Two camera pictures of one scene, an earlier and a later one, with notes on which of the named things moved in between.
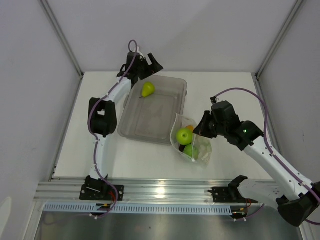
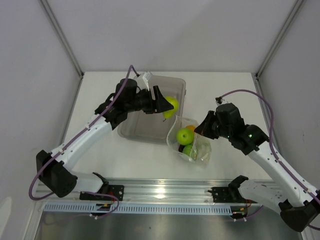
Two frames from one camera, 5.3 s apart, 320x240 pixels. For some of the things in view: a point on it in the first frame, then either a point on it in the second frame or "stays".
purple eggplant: [181, 148] stays
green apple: [184, 136] stays
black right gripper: [201, 129] stays
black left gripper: [154, 67] → [160, 105]
